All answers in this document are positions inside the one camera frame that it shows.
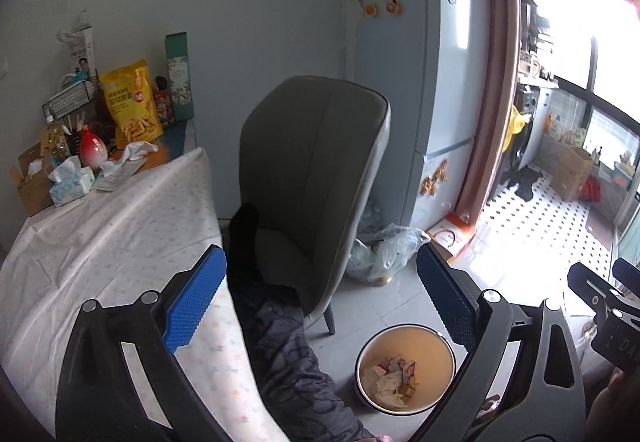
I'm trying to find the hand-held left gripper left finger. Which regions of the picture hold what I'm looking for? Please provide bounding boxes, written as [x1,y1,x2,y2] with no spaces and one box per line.
[55,244,227,442]

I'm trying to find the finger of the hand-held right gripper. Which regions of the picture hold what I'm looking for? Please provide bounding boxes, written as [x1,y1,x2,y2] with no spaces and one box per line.
[567,262,613,319]
[612,257,640,295]

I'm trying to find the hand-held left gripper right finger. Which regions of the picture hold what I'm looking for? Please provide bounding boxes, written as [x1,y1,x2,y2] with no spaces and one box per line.
[416,242,586,442]

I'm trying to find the beige waste bin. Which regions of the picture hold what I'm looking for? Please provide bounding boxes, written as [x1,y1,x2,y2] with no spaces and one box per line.
[355,323,457,417]

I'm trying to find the red white carton piece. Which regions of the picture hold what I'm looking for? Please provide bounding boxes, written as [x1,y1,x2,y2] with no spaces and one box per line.
[382,356,418,379]

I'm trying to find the white plastic sheet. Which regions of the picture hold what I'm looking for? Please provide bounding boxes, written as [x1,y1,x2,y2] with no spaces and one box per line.
[361,364,407,408]

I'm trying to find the person's right hand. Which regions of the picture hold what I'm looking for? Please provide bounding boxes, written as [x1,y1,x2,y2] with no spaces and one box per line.
[587,368,627,442]

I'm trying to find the brown floor mat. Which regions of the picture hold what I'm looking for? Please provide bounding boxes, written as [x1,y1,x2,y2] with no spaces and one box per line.
[582,212,616,248]

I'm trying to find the orange white box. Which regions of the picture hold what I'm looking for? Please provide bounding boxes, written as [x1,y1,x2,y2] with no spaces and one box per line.
[427,213,481,258]

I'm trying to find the clear plastic bag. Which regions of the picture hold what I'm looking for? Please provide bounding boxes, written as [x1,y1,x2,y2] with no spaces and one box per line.
[346,223,431,285]

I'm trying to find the red bag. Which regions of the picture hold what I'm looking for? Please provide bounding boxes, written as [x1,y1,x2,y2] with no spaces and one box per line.
[579,176,603,203]

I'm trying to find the dark clothing on chair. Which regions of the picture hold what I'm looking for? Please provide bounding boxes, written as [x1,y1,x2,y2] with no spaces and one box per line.
[227,282,381,442]

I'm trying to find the large brown cardboard box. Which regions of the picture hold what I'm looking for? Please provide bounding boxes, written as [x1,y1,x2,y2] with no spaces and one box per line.
[549,144,596,203]

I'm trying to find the brown figure magnets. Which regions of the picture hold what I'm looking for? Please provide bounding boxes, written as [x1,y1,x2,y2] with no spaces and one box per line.
[420,161,451,197]

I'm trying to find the black cloth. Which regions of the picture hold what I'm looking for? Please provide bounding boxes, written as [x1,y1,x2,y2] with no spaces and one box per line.
[500,167,543,200]

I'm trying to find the flat printed sachet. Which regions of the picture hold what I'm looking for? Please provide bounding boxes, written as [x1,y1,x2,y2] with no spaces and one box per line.
[92,161,148,193]

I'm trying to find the white crumpled wrapper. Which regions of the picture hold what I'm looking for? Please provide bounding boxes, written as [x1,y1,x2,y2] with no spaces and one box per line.
[102,140,158,173]

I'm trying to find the blue table mat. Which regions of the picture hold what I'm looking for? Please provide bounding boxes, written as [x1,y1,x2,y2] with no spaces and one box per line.
[160,119,197,163]

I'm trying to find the pale blue tissue box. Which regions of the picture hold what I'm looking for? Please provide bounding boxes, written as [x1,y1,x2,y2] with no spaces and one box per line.
[48,156,96,208]

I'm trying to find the front loading washing machine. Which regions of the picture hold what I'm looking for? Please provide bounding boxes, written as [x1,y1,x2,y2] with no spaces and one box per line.
[505,87,556,178]

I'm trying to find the grey upholstered chair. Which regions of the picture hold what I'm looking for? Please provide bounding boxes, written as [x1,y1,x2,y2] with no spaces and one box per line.
[239,76,391,335]

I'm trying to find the yellow cloth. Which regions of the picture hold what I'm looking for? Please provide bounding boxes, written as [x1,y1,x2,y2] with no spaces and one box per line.
[502,104,530,153]

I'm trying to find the red white round bottle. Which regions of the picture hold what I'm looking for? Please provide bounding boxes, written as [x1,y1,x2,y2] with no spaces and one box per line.
[77,124,109,170]

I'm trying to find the open brown cardboard box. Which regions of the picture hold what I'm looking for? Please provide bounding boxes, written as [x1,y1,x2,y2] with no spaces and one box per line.
[7,144,56,218]

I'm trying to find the red printed snack pack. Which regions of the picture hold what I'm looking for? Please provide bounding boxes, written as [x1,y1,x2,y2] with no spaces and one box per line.
[152,76,176,128]

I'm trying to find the balcony window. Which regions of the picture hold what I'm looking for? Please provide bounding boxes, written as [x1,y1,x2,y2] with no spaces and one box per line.
[550,0,640,173]

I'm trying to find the dark utensil holder with sticks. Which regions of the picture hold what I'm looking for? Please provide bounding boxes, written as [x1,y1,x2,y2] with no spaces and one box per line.
[65,114,88,155]

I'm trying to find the yellow snack bag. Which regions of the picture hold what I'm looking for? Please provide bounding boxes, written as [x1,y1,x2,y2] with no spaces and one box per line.
[98,59,165,148]

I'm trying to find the pale blue fridge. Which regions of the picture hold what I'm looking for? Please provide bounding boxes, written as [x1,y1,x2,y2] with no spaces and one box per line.
[352,0,493,228]

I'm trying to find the clear bottle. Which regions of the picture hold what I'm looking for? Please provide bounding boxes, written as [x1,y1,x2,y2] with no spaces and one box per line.
[42,117,68,158]

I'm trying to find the tall green box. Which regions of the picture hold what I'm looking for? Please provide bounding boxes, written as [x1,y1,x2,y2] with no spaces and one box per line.
[165,32,196,123]

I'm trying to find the kitchen shelf with utensils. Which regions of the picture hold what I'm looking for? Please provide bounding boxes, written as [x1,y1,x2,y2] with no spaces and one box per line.
[520,2,558,83]

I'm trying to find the white carton with portrait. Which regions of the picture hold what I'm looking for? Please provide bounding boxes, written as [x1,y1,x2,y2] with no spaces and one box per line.
[59,8,97,80]

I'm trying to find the black wire basket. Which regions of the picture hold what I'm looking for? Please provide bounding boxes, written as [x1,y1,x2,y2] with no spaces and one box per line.
[41,81,98,120]

